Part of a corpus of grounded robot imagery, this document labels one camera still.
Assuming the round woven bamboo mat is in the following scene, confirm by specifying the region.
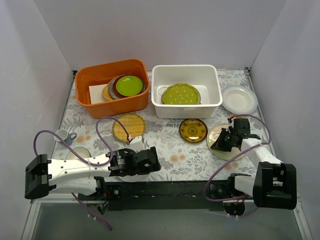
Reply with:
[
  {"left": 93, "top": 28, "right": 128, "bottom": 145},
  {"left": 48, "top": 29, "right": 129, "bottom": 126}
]
[{"left": 112, "top": 113, "right": 146, "bottom": 143}]

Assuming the white plastic bin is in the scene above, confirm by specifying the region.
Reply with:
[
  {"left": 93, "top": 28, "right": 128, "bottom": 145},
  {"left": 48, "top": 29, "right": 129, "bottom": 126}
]
[{"left": 151, "top": 64, "right": 223, "bottom": 119}]

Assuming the yellow brown patterned plate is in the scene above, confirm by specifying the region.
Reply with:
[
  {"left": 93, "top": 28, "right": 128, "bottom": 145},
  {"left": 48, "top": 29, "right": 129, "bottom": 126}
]
[{"left": 179, "top": 118, "right": 208, "bottom": 144}]

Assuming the white watermelon pattern plate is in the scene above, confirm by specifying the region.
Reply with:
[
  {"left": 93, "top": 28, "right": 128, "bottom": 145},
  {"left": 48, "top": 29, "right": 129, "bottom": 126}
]
[{"left": 195, "top": 88, "right": 201, "bottom": 105}]

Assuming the dark red plate in bin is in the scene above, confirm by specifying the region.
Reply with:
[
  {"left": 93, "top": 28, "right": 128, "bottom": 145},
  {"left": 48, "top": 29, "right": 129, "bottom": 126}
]
[{"left": 112, "top": 74, "right": 147, "bottom": 99}]

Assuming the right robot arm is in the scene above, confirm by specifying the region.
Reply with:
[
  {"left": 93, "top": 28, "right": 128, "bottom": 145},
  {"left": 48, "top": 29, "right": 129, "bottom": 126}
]
[{"left": 204, "top": 114, "right": 297, "bottom": 210}]

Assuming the white scalloped paper plate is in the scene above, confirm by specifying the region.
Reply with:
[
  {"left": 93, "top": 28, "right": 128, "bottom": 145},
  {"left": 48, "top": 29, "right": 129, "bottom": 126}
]
[{"left": 117, "top": 174, "right": 152, "bottom": 183}]

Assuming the floral patterned table mat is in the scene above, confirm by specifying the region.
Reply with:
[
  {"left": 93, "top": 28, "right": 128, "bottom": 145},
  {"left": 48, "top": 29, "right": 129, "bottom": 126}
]
[{"left": 52, "top": 69, "right": 269, "bottom": 182}]

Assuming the white deep bowl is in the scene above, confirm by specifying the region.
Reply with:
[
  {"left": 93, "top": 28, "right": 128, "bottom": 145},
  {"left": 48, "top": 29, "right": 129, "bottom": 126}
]
[{"left": 222, "top": 85, "right": 258, "bottom": 115}]

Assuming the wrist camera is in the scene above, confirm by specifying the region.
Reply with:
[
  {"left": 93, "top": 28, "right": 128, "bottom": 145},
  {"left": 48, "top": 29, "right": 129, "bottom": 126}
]
[
  {"left": 226, "top": 115, "right": 236, "bottom": 133},
  {"left": 128, "top": 135, "right": 146, "bottom": 153}
]

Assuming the orange plastic bin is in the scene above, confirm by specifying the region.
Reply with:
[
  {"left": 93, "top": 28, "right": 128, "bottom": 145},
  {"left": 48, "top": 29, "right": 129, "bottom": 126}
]
[{"left": 75, "top": 59, "right": 151, "bottom": 119}]

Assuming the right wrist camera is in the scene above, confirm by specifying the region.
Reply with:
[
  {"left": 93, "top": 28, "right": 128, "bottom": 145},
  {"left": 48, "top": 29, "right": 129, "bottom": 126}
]
[{"left": 226, "top": 115, "right": 236, "bottom": 133}]

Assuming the cream plate with twig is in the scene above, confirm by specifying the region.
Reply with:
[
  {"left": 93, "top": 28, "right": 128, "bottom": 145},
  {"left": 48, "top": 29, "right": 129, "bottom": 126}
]
[{"left": 206, "top": 123, "right": 241, "bottom": 161}]

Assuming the small white bowl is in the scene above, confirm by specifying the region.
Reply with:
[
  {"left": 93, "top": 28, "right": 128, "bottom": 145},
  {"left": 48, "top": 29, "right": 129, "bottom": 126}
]
[{"left": 66, "top": 147, "right": 91, "bottom": 160}]

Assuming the green round plate in bin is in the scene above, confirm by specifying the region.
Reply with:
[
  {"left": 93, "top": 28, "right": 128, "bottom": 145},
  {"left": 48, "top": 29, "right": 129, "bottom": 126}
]
[{"left": 115, "top": 75, "right": 144, "bottom": 97}]

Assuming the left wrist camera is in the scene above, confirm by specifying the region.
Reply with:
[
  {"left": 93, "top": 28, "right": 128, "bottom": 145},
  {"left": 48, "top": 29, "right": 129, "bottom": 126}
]
[{"left": 128, "top": 135, "right": 146, "bottom": 153}]

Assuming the white paper in bin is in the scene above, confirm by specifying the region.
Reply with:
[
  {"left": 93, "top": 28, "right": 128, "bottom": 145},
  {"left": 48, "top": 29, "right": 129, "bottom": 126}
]
[{"left": 89, "top": 84, "right": 107, "bottom": 105}]

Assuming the aluminium frame rail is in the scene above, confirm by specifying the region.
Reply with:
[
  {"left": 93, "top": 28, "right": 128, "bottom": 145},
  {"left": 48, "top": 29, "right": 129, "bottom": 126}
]
[{"left": 22, "top": 193, "right": 313, "bottom": 240}]

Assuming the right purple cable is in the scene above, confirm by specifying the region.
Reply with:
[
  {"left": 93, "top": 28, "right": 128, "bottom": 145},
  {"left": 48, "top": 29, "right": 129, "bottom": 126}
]
[{"left": 204, "top": 114, "right": 272, "bottom": 218}]

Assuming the teal white dotted mug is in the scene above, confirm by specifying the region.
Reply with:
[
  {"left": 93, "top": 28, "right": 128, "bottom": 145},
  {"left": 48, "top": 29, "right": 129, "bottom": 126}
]
[{"left": 55, "top": 129, "right": 77, "bottom": 146}]

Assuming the green polka dot plate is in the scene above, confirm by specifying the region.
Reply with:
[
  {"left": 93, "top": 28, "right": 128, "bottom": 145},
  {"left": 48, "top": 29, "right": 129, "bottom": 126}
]
[{"left": 161, "top": 83, "right": 198, "bottom": 105}]

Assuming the woven mat in bin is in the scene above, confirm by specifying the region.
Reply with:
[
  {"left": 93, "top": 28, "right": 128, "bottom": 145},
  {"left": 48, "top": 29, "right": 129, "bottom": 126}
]
[{"left": 101, "top": 83, "right": 114, "bottom": 101}]

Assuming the grey plate in bin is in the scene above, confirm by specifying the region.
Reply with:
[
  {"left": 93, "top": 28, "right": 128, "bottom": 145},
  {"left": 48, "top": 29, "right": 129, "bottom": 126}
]
[{"left": 109, "top": 77, "right": 120, "bottom": 100}]

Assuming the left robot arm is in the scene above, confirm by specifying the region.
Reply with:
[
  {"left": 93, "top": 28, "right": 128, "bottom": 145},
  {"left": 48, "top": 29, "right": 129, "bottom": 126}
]
[{"left": 24, "top": 147, "right": 161, "bottom": 200}]

